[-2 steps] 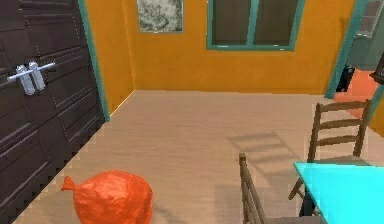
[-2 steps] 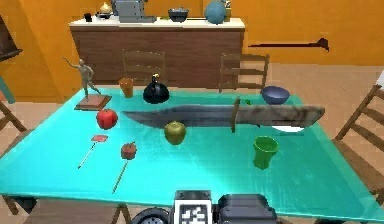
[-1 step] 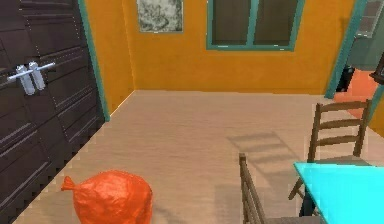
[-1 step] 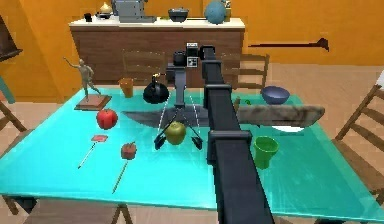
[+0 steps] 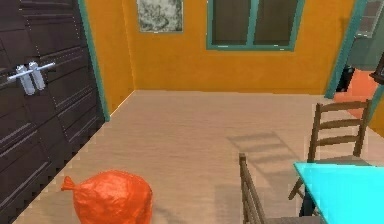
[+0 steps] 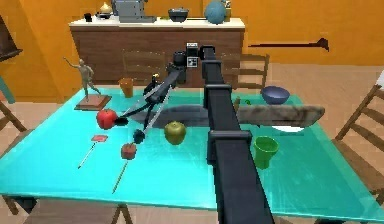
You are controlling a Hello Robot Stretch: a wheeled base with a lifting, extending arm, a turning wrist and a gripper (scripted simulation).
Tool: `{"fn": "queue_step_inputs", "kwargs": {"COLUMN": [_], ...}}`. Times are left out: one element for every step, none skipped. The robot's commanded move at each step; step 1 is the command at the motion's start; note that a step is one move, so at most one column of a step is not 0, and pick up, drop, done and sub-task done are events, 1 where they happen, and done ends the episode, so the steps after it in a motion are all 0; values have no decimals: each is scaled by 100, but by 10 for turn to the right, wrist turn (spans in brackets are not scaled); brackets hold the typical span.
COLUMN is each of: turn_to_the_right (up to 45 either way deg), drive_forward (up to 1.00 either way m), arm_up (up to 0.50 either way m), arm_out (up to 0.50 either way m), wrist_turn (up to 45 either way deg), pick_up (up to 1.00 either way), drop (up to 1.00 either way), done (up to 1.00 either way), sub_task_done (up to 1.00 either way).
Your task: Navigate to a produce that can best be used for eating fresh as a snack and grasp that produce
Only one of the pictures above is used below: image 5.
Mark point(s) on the grey framed wall picture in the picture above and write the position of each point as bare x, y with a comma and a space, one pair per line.
160, 15

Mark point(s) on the brown wooden ladderback chair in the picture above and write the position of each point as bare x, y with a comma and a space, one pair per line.
336, 133
250, 196

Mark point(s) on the teal framed window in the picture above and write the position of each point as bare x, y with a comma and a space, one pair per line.
255, 23

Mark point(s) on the orange tied bag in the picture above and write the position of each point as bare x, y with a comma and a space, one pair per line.
111, 200

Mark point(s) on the dark brown room door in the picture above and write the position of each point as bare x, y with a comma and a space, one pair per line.
50, 110

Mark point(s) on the cyan table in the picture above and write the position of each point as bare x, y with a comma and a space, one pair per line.
346, 193

